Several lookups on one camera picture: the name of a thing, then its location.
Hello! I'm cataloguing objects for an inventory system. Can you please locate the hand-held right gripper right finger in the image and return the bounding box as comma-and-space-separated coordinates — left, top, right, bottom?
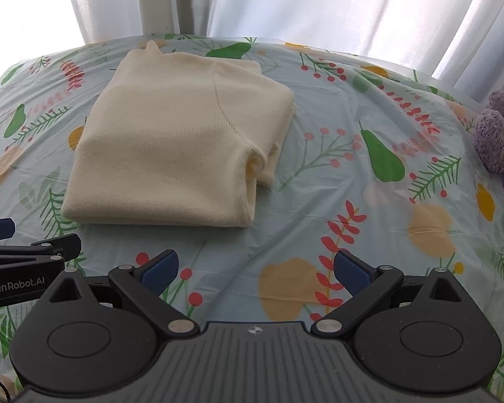
312, 250, 473, 339

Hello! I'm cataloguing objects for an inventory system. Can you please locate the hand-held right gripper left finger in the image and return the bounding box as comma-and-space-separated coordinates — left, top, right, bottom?
38, 250, 198, 339

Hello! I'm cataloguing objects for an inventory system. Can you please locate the cream knit sweater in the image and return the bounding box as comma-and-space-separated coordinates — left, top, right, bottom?
62, 40, 296, 230

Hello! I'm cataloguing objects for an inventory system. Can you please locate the floral printed bed sheet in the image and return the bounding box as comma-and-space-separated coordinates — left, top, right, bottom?
0, 34, 504, 403

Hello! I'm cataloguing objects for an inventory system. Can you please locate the purple plush toy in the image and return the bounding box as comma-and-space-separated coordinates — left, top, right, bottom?
474, 89, 504, 219

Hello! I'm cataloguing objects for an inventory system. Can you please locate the white curtain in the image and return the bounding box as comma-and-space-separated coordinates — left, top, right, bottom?
0, 0, 504, 101

